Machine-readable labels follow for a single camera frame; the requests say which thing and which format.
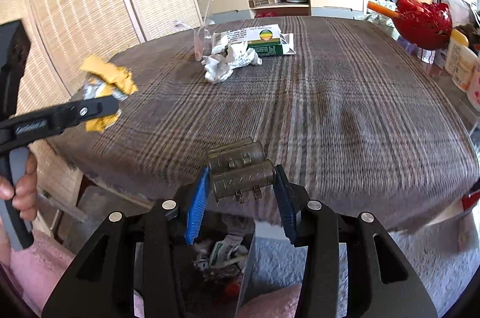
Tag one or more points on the small cardboard boxes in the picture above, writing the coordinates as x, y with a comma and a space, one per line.
264, 0

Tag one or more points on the orange plastic stick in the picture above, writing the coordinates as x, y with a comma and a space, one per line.
380, 9

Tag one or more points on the cream lotion bottle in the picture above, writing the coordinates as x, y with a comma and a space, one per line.
459, 59

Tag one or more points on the crumpled white paper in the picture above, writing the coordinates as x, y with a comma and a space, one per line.
228, 61

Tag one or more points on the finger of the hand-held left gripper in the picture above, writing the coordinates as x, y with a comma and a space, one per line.
86, 112

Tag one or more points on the person's left hand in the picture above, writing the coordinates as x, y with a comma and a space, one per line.
24, 190

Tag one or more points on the olive cylinder pack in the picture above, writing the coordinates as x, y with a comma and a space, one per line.
240, 168

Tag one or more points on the pink white bottle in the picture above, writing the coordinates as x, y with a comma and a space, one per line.
474, 82

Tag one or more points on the white green medicine box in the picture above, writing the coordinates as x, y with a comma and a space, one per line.
262, 37

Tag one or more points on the red plastic basket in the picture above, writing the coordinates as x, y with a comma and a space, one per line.
422, 22

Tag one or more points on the red packet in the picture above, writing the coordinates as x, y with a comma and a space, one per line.
230, 290

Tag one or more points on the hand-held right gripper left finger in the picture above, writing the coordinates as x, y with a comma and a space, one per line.
197, 205

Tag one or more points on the grey carpet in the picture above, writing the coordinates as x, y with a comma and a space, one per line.
431, 265

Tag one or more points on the bamboo folding screen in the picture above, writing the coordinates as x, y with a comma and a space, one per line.
93, 3

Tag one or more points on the white plastic bag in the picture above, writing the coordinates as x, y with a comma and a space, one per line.
455, 5

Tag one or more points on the grey plaid tablecloth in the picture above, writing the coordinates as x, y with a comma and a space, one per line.
337, 115

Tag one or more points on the person's pink fleece clothing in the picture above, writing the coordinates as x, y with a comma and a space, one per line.
37, 265

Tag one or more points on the white green crumpled packet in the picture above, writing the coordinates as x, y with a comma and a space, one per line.
221, 252

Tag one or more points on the grey trash bin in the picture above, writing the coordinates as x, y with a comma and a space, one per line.
245, 265

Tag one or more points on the clear plastic cup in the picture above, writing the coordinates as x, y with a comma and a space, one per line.
200, 40

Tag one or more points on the yellow wrapper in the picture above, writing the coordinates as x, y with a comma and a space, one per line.
108, 74

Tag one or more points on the red white box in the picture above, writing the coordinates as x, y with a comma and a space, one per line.
470, 202

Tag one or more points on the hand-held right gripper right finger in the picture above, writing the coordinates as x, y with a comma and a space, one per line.
287, 205

